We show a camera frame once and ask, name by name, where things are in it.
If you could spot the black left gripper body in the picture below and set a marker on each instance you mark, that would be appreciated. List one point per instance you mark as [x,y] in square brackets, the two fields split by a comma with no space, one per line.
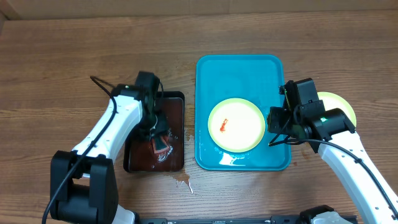
[153,126]

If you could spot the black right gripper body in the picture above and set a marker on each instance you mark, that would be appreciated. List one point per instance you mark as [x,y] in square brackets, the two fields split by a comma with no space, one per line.
[277,119]

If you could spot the orange and green sponge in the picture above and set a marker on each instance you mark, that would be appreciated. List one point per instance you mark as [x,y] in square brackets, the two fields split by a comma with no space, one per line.
[160,144]

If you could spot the yellow plate with red stain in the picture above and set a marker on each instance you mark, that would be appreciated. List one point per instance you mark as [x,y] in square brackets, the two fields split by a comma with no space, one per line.
[236,125]

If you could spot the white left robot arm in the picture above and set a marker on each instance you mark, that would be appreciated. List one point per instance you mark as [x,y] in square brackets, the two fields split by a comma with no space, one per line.
[83,185]

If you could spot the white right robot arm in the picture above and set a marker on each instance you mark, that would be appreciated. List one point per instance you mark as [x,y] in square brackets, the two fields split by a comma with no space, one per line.
[333,136]

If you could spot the blue plastic tray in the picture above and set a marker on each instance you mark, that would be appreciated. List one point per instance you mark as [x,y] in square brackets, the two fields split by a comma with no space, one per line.
[255,78]

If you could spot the black water basin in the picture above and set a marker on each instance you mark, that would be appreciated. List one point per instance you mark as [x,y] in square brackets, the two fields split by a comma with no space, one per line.
[139,155]

